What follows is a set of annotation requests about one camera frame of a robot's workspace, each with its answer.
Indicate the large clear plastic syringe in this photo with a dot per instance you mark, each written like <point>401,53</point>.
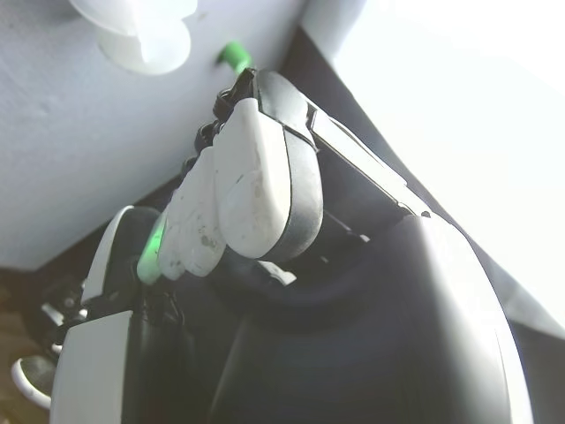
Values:
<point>145,48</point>

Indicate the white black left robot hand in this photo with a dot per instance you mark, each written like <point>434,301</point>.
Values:
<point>353,331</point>

